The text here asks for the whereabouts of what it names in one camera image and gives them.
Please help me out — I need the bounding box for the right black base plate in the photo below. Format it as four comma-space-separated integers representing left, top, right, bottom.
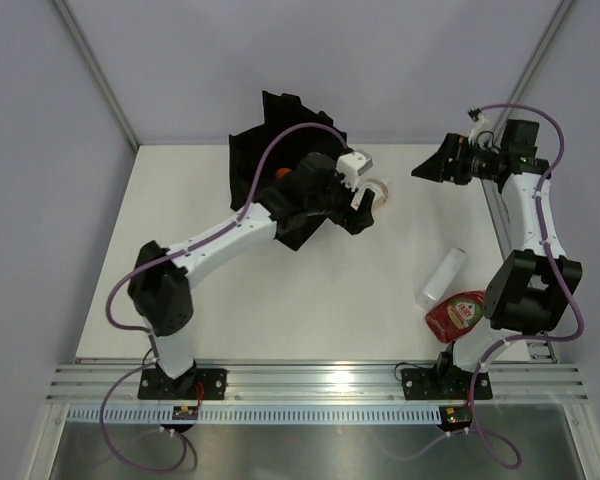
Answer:
400, 367, 472, 401

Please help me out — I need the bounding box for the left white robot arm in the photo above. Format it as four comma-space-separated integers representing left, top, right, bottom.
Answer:
127, 150, 375, 399

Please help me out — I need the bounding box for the orange blue bottle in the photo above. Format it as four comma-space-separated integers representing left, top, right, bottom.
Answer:
275, 168, 292, 180

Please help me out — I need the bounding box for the aluminium mounting rail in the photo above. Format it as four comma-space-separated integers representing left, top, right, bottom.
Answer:
46, 363, 588, 404

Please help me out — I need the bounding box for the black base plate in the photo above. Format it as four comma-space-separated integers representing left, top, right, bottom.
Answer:
137, 368, 227, 401
400, 367, 472, 401

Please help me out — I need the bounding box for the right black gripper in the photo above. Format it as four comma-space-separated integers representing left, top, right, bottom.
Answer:
410, 133, 502, 186

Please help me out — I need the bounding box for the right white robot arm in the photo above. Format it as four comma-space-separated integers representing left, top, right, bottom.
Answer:
411, 110, 582, 398

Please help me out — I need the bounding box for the black canvas bag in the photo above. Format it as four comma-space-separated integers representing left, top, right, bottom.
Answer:
228, 89, 349, 253

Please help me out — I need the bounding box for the amber soap bottle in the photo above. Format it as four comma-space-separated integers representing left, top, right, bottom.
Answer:
351, 178, 389, 212

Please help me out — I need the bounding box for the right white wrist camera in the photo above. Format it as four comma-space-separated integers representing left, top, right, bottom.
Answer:
467, 108, 492, 143

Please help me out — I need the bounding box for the white frosted bottle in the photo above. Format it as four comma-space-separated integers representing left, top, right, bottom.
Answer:
415, 248, 467, 310

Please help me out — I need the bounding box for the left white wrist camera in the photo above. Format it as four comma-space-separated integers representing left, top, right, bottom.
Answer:
336, 150, 373, 191

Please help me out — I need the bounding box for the white slotted cable duct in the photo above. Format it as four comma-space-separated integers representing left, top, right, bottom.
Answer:
66, 405, 442, 425

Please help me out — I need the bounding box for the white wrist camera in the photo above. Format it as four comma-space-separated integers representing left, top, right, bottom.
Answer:
336, 150, 373, 191
467, 108, 492, 143

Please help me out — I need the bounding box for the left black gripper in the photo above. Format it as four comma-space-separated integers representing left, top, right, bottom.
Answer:
305, 166, 372, 233

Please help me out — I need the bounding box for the red dish soap bottle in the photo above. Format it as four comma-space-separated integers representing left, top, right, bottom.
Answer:
425, 290, 485, 344

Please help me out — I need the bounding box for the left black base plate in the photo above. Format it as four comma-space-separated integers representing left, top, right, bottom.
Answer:
137, 368, 227, 401

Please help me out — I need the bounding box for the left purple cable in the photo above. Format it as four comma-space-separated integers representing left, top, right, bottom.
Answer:
99, 122, 351, 474

